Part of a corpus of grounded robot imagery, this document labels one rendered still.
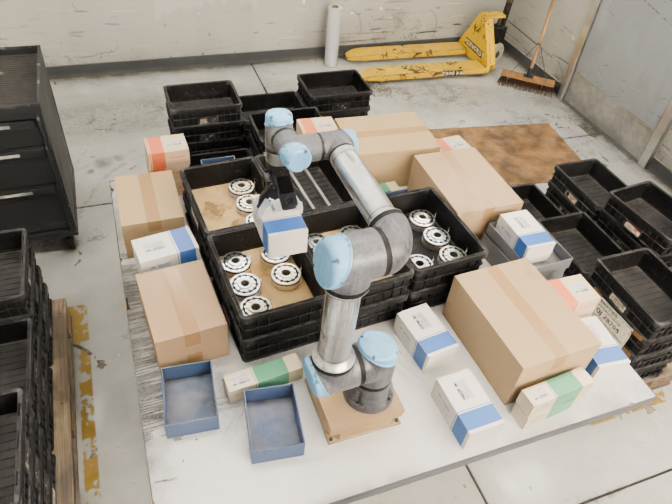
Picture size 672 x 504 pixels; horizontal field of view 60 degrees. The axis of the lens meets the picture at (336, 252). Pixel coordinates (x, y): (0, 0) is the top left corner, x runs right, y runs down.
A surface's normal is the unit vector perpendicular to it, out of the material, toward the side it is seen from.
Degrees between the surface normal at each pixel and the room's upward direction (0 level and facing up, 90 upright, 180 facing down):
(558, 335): 0
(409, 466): 0
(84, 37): 90
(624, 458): 0
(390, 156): 90
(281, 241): 90
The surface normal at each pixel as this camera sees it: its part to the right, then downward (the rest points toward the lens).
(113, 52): 0.34, 0.67
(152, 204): 0.08, -0.72
